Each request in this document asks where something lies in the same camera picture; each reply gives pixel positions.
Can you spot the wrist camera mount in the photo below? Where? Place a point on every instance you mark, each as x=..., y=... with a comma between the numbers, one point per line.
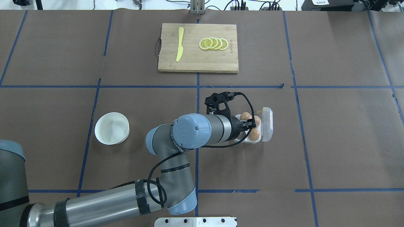
x=217, y=103

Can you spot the brown egg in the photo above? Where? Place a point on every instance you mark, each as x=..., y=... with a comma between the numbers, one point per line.
x=257, y=121
x=254, y=135
x=245, y=116

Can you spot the aluminium frame post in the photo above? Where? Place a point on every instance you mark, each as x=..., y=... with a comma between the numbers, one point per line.
x=197, y=7

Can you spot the clear plastic egg box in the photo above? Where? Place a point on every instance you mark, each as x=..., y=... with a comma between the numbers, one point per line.
x=266, y=127

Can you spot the black computer box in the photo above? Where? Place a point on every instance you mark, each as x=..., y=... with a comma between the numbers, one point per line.
x=327, y=5

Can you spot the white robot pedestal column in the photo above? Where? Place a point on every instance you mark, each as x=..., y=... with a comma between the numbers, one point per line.
x=196, y=222

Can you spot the wooden cutting board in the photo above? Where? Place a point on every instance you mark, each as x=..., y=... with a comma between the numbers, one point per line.
x=195, y=60

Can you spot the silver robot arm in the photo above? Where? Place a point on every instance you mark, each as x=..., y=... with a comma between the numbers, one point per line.
x=55, y=164

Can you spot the yellow plastic knife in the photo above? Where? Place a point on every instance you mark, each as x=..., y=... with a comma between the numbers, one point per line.
x=180, y=47

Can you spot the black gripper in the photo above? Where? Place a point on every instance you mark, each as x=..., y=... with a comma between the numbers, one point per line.
x=236, y=129

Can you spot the white round bowl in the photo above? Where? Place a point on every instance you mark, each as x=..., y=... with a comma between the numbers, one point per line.
x=112, y=128

